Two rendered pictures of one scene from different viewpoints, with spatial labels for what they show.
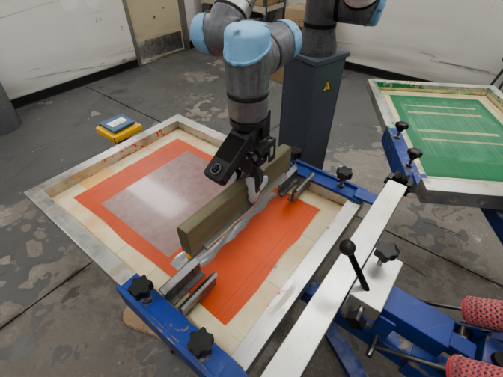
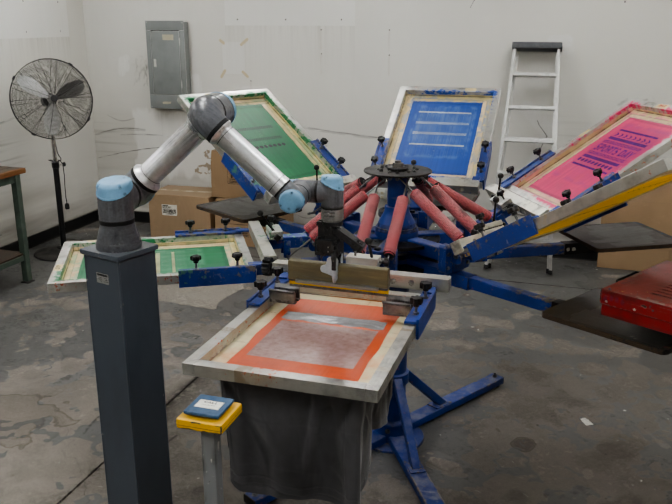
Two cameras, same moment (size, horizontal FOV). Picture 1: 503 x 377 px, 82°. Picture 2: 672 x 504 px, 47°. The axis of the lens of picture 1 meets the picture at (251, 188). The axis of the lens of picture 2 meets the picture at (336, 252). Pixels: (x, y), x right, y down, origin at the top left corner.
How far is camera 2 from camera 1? 276 cm
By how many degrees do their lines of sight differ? 93
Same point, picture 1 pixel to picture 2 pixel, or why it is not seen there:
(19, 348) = not seen: outside the picture
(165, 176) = (295, 354)
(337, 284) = not seen: hidden behind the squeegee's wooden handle
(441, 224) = (86, 421)
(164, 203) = (331, 345)
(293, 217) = (309, 304)
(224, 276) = (376, 314)
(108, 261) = (404, 334)
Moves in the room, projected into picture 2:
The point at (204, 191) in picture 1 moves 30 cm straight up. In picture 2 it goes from (303, 334) to (302, 246)
